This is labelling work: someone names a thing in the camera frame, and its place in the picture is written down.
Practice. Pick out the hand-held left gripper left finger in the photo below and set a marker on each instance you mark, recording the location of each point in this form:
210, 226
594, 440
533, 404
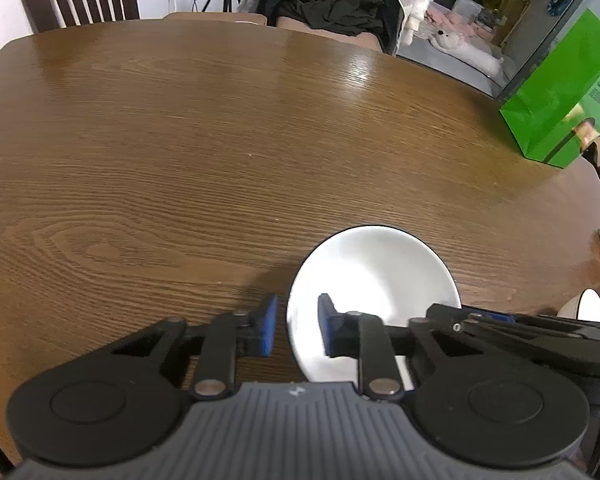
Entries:
269, 329

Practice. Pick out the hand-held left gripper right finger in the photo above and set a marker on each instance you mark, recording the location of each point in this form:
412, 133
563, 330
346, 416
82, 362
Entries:
327, 327

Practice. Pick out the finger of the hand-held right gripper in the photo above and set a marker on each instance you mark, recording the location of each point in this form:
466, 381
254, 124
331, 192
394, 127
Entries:
495, 317

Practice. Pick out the white bowl black rim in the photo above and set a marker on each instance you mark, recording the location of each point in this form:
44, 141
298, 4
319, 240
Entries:
592, 305
375, 270

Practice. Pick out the green paper shopping bag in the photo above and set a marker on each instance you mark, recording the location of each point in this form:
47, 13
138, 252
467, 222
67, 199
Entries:
555, 110

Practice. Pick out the white plush toy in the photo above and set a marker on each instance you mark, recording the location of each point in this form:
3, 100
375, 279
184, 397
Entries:
460, 50

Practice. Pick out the wooden chair draped with clothes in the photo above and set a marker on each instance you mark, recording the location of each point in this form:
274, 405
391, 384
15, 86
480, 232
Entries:
360, 40

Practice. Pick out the dark glass sliding door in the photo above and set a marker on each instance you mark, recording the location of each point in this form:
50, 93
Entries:
545, 25

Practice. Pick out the cardboard boxes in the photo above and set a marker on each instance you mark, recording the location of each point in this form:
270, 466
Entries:
510, 15

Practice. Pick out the black garment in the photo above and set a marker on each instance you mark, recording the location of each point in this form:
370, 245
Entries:
330, 10

